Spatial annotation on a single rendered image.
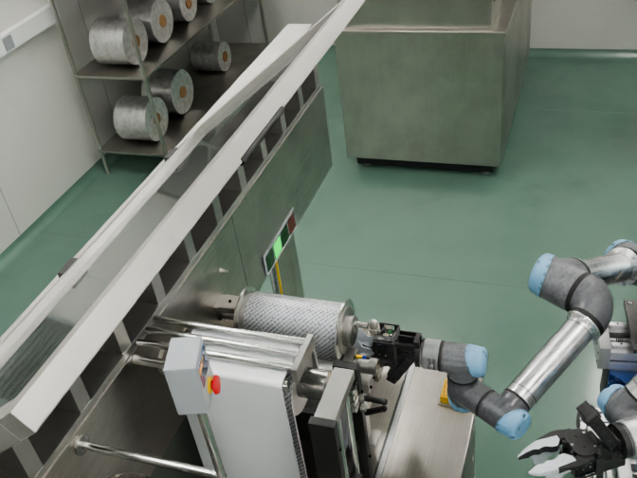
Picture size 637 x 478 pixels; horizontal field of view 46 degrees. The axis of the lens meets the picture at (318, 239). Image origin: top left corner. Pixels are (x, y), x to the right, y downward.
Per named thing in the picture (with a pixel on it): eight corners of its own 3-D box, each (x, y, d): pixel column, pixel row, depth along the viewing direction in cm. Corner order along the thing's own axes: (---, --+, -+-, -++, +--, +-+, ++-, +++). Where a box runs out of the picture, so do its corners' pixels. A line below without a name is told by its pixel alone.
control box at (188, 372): (220, 413, 114) (206, 367, 108) (177, 415, 114) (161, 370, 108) (225, 378, 119) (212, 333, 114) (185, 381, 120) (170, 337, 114)
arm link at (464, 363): (483, 388, 177) (483, 362, 172) (437, 380, 181) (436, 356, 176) (488, 364, 183) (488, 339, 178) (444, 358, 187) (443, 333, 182)
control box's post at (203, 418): (224, 481, 128) (199, 402, 116) (215, 479, 128) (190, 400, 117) (227, 473, 129) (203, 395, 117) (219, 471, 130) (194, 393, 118)
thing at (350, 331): (347, 333, 172) (356, 308, 177) (339, 332, 173) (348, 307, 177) (352, 353, 177) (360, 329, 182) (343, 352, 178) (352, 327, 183)
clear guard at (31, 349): (29, 411, 69) (26, 407, 69) (-134, 511, 100) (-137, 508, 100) (350, 6, 147) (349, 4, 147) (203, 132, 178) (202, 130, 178)
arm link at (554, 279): (659, 289, 226) (563, 319, 190) (614, 269, 236) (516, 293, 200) (673, 253, 222) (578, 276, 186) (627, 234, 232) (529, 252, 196)
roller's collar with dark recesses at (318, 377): (325, 408, 152) (322, 387, 148) (298, 403, 154) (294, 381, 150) (335, 385, 157) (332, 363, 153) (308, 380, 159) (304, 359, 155)
